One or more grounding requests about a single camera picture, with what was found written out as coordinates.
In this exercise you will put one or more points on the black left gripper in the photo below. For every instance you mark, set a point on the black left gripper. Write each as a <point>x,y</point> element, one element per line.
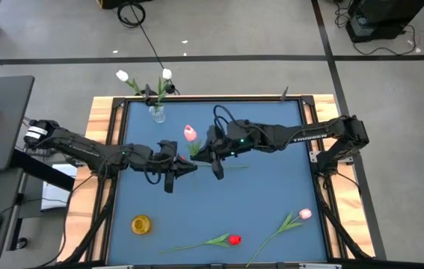
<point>166,164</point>

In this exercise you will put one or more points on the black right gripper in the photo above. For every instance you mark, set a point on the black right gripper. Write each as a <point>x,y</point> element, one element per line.
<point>219,149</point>

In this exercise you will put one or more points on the white artificial tulip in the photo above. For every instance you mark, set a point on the white artificial tulip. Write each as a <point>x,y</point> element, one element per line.
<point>122,75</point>
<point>166,73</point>

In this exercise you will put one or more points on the pink tulip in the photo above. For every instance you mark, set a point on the pink tulip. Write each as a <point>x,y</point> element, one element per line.
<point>305,213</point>

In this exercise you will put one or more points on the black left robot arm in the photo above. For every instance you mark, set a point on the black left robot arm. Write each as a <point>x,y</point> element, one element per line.
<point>84,149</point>

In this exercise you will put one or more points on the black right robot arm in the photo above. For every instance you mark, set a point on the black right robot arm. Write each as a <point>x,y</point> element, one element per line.
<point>290,136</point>

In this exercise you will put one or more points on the clear glass vase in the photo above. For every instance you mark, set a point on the clear glass vase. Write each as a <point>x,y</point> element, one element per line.
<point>158,114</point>

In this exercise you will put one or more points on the yellow glass vase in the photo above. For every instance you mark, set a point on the yellow glass vase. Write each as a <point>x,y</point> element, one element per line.
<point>141,224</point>

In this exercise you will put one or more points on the blue table mat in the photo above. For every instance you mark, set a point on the blue table mat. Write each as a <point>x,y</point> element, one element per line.
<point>234,209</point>

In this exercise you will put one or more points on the white paper sheet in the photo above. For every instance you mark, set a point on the white paper sheet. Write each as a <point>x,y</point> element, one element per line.
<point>56,194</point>

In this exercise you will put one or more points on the dark grey desk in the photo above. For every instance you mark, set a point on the dark grey desk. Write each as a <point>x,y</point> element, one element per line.
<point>6,130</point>

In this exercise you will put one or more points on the black floor equipment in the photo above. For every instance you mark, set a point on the black floor equipment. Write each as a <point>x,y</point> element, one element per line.
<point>383,15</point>

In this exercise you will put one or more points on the small grey metal bracket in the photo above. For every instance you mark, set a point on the small grey metal bracket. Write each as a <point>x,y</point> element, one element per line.
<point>284,94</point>

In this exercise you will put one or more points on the silver mounting bracket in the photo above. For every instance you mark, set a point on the silver mounting bracket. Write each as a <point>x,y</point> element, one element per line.
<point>313,157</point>

